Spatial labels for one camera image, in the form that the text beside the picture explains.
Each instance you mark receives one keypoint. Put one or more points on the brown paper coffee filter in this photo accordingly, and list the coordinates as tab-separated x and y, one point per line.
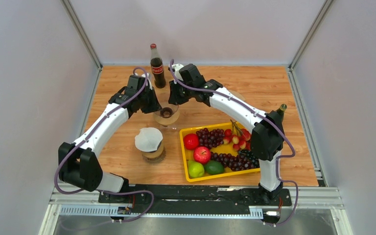
238	95

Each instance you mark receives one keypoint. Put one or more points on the green glass bottle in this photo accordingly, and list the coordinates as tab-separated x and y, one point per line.
281	111

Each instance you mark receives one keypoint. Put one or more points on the small clear glass cup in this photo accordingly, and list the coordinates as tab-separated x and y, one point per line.
170	127

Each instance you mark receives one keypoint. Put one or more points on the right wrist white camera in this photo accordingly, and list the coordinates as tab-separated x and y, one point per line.
175	68

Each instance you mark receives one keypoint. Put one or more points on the yellow plastic tray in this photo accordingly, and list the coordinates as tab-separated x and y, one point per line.
188	154

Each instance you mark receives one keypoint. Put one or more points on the green avocado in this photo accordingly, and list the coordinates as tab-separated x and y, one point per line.
214	167

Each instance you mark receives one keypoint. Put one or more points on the red tomato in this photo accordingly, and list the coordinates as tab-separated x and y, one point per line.
191	141

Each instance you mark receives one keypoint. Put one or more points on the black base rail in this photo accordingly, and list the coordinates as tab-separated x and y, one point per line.
196	199

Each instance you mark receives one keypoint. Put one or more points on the wrist white camera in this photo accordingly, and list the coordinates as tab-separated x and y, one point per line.
175	68
148	84

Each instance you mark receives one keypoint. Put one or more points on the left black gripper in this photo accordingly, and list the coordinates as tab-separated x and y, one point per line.
155	106

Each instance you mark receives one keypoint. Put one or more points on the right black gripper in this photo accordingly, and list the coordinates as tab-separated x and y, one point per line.
175	99

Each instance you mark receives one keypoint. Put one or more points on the lower dark grape bunch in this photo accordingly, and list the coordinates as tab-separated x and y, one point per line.
244	160

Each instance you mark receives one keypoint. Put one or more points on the cola glass bottle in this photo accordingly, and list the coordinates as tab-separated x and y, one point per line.
157	67

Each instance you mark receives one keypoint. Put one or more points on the red cherries bunch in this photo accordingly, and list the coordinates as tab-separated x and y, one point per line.
237	137

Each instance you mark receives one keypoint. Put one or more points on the red apple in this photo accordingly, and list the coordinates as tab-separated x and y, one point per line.
202	155

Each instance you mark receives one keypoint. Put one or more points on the white paper coffee filter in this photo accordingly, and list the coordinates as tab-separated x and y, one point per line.
148	139

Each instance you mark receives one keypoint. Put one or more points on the clear glass dripper cone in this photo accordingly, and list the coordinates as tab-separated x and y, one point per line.
167	110

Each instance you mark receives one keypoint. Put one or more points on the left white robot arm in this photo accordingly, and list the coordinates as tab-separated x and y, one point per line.
78	161

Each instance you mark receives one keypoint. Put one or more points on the green lime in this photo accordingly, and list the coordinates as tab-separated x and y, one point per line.
195	169

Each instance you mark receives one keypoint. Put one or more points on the upper red grape bunch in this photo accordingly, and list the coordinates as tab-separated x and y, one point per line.
210	138

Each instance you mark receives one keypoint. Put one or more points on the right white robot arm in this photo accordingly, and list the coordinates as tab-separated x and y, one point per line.
267	134

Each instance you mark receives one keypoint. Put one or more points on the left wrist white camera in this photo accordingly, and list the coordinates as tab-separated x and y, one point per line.
148	84

